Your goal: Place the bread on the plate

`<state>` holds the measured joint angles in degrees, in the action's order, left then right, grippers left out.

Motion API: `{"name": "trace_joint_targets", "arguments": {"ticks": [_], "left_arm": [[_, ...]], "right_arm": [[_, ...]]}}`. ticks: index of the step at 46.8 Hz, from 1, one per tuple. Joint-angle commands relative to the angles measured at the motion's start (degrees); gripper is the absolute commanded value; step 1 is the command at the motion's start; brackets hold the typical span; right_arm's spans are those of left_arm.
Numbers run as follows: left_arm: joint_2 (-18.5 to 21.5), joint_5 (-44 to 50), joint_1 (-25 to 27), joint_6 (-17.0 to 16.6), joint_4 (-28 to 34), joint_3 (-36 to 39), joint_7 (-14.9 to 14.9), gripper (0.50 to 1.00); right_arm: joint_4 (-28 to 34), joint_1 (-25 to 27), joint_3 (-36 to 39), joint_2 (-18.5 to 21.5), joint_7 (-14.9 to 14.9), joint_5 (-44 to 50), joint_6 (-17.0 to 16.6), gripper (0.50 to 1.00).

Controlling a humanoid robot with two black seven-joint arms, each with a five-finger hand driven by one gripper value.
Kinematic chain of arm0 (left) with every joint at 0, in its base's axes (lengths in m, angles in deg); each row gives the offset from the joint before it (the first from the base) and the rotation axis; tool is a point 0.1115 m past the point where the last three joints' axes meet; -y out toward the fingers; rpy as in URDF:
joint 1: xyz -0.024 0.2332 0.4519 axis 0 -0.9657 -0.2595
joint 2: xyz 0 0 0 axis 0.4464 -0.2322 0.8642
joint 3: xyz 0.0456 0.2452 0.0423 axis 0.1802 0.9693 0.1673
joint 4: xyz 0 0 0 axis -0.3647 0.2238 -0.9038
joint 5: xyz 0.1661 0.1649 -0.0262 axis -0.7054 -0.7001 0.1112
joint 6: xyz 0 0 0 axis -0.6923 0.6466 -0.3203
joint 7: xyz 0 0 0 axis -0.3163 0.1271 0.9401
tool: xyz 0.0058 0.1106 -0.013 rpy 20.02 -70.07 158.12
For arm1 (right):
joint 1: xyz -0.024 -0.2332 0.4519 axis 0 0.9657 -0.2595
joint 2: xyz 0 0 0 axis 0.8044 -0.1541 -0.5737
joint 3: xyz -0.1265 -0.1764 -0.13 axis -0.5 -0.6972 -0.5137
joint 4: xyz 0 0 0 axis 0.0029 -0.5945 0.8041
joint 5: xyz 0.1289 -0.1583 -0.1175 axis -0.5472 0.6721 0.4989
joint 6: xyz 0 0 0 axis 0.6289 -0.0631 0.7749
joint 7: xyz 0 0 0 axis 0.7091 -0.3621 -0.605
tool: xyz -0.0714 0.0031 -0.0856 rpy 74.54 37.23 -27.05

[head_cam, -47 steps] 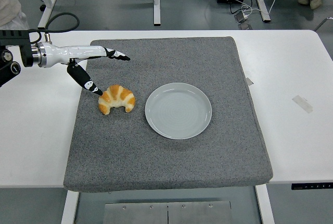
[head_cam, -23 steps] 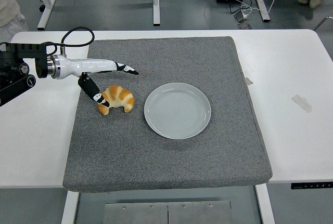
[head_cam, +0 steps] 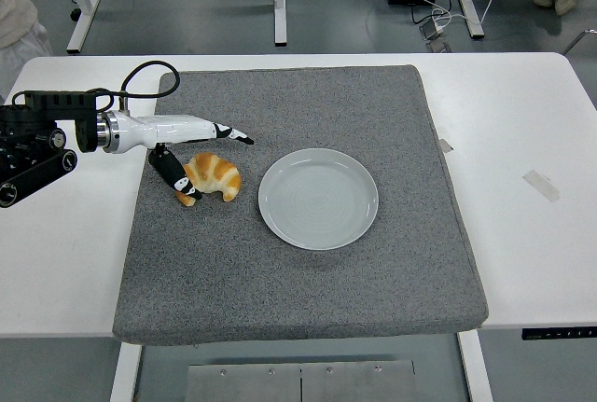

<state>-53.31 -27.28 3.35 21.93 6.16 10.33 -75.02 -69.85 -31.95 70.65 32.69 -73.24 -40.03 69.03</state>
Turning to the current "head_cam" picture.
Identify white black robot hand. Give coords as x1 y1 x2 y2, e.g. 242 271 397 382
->
111 111 256 202

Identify black table control panel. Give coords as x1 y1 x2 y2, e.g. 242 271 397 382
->
521 326 597 340

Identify grey fabric mat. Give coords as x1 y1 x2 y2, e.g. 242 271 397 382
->
112 64 490 346

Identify person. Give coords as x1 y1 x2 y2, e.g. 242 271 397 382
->
0 0 53 101

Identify pale grey round plate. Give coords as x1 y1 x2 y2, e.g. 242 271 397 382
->
257 147 380 251

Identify clear tape strip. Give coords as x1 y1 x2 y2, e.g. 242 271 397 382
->
521 170 562 203

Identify grey metal plate with screws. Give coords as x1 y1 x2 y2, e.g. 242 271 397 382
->
186 359 419 402

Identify grey foot pedal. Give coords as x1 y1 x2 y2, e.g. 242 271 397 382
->
418 21 445 41

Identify grey chair leg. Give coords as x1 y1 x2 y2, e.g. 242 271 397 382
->
562 28 597 56

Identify golden croissant bread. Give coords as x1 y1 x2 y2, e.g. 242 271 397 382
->
174 151 243 208

